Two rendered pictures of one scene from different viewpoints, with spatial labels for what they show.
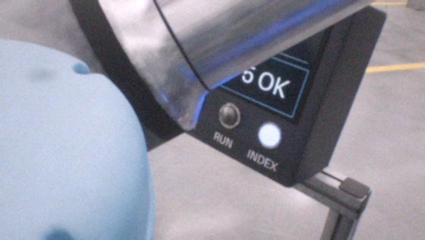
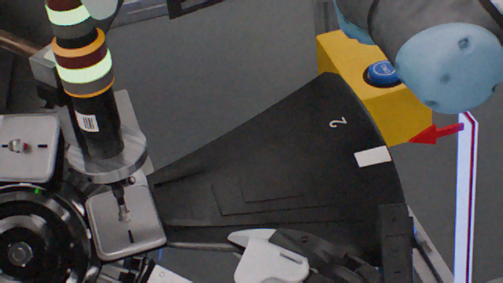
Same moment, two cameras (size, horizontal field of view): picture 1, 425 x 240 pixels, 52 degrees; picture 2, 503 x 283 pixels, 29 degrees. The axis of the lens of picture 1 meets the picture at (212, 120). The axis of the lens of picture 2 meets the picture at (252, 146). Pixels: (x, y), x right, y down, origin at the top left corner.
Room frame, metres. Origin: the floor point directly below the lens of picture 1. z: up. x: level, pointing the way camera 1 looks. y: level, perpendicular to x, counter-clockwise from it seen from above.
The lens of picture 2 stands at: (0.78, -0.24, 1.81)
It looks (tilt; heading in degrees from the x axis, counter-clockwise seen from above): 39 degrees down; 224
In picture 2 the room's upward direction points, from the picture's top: 8 degrees counter-clockwise
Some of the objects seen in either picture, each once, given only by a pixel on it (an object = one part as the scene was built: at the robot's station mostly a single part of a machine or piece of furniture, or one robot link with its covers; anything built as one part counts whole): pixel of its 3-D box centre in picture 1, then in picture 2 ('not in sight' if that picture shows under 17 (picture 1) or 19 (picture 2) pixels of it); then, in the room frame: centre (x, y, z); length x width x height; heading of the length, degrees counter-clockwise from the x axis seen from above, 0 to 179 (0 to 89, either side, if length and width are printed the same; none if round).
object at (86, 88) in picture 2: not in sight; (86, 73); (0.38, -0.80, 1.35); 0.04 x 0.04 x 0.01
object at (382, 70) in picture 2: not in sight; (384, 72); (-0.06, -0.80, 1.08); 0.04 x 0.04 x 0.02
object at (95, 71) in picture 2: not in sight; (83, 60); (0.38, -0.80, 1.36); 0.04 x 0.04 x 0.01
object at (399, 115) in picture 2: not in sight; (372, 88); (-0.09, -0.84, 1.02); 0.16 x 0.10 x 0.11; 55
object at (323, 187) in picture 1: (272, 158); not in sight; (0.44, -0.08, 1.04); 0.24 x 0.03 x 0.03; 55
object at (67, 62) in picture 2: not in sight; (79, 47); (0.38, -0.80, 1.38); 0.04 x 0.04 x 0.01
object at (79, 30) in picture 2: not in sight; (72, 20); (0.38, -0.80, 1.40); 0.03 x 0.03 x 0.01
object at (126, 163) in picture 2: not in sight; (89, 111); (0.38, -0.81, 1.31); 0.09 x 0.07 x 0.10; 90
